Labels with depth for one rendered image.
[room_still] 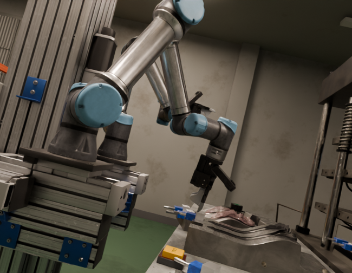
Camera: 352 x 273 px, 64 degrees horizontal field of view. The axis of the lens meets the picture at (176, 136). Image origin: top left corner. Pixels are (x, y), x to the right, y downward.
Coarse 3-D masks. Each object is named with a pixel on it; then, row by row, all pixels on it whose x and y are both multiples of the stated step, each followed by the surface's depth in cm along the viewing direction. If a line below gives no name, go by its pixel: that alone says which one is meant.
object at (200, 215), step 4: (176, 212) 118; (180, 212) 118; (188, 212) 117; (192, 212) 119; (200, 212) 116; (204, 212) 118; (188, 216) 115; (192, 216) 115; (196, 216) 114; (200, 216) 114; (204, 216) 114
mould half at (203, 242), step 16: (192, 224) 103; (208, 224) 110; (224, 224) 119; (192, 240) 98; (208, 240) 97; (224, 240) 96; (240, 240) 99; (256, 240) 99; (272, 240) 94; (288, 240) 93; (208, 256) 96; (224, 256) 95; (240, 256) 95; (256, 256) 94; (272, 256) 93; (288, 256) 92; (304, 256) 109; (256, 272) 93; (272, 272) 93; (288, 272) 92; (304, 272) 91; (320, 272) 92
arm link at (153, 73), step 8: (152, 64) 143; (152, 72) 144; (160, 72) 148; (152, 80) 145; (160, 80) 145; (160, 88) 146; (160, 96) 147; (160, 104) 150; (168, 104) 148; (168, 112) 148; (168, 120) 154
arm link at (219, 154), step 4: (208, 148) 103; (212, 148) 101; (216, 148) 101; (208, 152) 102; (212, 152) 101; (216, 152) 100; (220, 152) 101; (224, 152) 101; (208, 156) 103; (212, 156) 101; (216, 156) 101; (220, 156) 101; (224, 156) 102; (220, 160) 102
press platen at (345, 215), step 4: (316, 204) 207; (320, 204) 200; (324, 204) 197; (316, 208) 206; (320, 208) 199; (324, 208) 191; (340, 208) 198; (340, 212) 167; (344, 212) 162; (348, 212) 163; (336, 216) 171; (340, 216) 166; (344, 216) 161; (348, 216) 156; (344, 220) 160; (348, 220) 155
